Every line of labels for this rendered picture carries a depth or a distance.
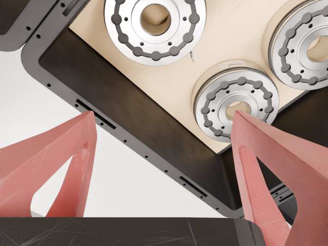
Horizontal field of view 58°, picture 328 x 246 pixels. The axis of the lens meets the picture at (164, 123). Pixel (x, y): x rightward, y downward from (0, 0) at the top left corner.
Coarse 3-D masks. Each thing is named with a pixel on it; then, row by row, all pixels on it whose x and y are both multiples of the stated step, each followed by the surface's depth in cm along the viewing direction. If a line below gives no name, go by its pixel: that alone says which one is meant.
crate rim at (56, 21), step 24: (72, 0) 23; (48, 24) 23; (24, 48) 24; (48, 72) 25; (72, 96) 26; (96, 120) 28; (144, 144) 30; (168, 168) 31; (192, 192) 34; (240, 216) 36
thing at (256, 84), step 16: (224, 80) 33; (240, 80) 34; (256, 80) 33; (208, 96) 35; (224, 96) 34; (256, 96) 35; (272, 96) 35; (208, 112) 36; (272, 112) 36; (208, 128) 37; (224, 128) 37
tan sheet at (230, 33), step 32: (96, 0) 31; (224, 0) 32; (256, 0) 32; (288, 0) 32; (96, 32) 33; (224, 32) 33; (256, 32) 34; (128, 64) 35; (192, 64) 36; (160, 96) 38; (288, 96) 38; (192, 128) 41
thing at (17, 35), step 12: (36, 0) 22; (48, 0) 22; (24, 12) 22; (36, 12) 22; (48, 12) 22; (12, 24) 23; (24, 24) 23; (36, 24) 23; (0, 36) 23; (12, 36) 23; (24, 36) 23; (0, 48) 24; (12, 48) 24
